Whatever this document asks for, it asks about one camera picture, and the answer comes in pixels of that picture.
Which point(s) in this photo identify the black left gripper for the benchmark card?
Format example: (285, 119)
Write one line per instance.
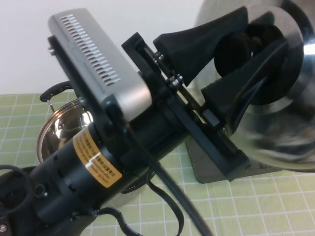
(167, 127)

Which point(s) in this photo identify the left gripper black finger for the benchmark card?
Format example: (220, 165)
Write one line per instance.
(197, 41)

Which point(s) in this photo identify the stainless steel pot lid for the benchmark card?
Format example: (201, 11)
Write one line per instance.
(283, 110)

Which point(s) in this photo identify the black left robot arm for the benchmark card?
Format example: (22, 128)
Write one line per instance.
(61, 177)

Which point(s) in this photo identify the dark grey lid rack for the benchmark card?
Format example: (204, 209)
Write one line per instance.
(206, 167)

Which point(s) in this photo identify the green checkered tablecloth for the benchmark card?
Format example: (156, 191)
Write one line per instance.
(270, 201)

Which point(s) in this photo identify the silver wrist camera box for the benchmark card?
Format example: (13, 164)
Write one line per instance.
(98, 61)

